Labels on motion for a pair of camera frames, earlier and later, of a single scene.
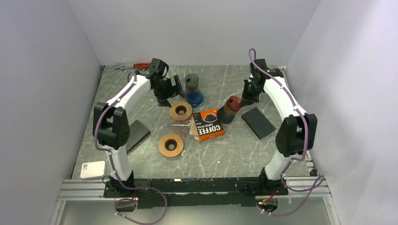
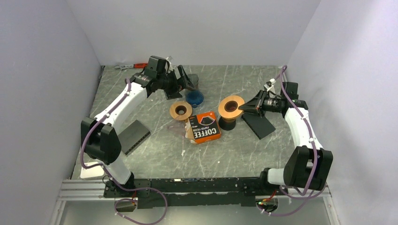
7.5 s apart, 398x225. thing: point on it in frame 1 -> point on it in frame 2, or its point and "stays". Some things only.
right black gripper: [247, 100] -> [256, 103]
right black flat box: [258, 123] stays
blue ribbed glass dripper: [195, 98] stays
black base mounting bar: [153, 193] stays
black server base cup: [225, 114] -> [226, 124]
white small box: [89, 169] stays
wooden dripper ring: [167, 139] -> [231, 115]
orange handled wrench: [143, 65] stays
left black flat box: [138, 134] stays
